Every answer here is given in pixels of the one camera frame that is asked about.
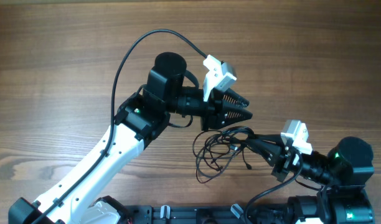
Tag right camera black cable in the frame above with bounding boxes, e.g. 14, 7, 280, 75
242, 152, 304, 224

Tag black usb cables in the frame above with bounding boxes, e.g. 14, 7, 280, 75
192, 125, 256, 184

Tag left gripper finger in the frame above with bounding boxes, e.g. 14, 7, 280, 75
220, 100, 253, 128
222, 88, 250, 108

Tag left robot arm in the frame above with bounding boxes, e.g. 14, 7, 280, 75
8, 52, 252, 223

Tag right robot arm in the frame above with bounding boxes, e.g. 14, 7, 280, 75
242, 134, 375, 223

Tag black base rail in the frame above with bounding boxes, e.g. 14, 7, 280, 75
125, 204, 296, 224

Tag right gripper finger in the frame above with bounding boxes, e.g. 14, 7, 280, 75
248, 134, 285, 146
242, 139, 283, 167

